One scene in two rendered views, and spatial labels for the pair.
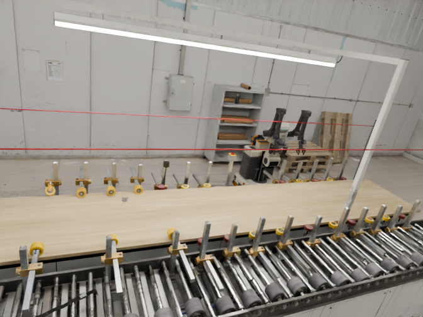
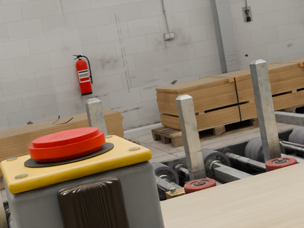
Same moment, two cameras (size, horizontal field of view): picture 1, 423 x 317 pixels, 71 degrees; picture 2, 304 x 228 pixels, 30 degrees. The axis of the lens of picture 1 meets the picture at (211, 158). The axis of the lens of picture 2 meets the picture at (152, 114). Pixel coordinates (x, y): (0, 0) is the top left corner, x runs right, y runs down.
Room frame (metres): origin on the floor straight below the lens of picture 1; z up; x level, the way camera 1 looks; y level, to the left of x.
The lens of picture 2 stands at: (3.40, -0.14, 1.27)
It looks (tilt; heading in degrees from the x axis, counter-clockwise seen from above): 7 degrees down; 188
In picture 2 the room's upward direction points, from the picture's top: 10 degrees counter-clockwise
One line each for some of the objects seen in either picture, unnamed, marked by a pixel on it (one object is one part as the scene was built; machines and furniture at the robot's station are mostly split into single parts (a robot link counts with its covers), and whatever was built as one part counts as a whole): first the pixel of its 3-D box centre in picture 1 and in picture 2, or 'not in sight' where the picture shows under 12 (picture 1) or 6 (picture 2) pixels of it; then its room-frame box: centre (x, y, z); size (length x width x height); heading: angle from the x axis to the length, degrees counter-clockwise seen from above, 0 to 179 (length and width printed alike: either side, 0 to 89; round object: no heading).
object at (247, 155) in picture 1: (260, 160); not in sight; (4.69, -0.81, 0.59); 0.55 x 0.34 x 0.83; 115
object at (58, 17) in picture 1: (220, 44); not in sight; (2.60, 0.08, 2.34); 2.40 x 0.12 x 0.08; 115
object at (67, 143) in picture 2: not in sight; (68, 150); (3.11, -0.23, 1.22); 0.04 x 0.04 x 0.02
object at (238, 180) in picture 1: (257, 185); not in sight; (4.60, -0.85, 0.16); 0.67 x 0.64 x 0.25; 25
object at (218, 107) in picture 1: (233, 126); not in sight; (5.82, -0.32, 0.78); 0.90 x 0.45 x 1.55; 115
